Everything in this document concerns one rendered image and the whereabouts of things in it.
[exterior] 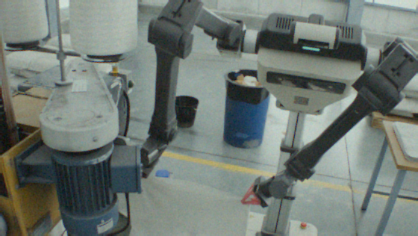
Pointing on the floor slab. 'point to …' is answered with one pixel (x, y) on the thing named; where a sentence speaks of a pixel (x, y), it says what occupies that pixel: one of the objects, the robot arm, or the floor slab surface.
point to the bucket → (186, 110)
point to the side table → (395, 178)
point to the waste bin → (245, 110)
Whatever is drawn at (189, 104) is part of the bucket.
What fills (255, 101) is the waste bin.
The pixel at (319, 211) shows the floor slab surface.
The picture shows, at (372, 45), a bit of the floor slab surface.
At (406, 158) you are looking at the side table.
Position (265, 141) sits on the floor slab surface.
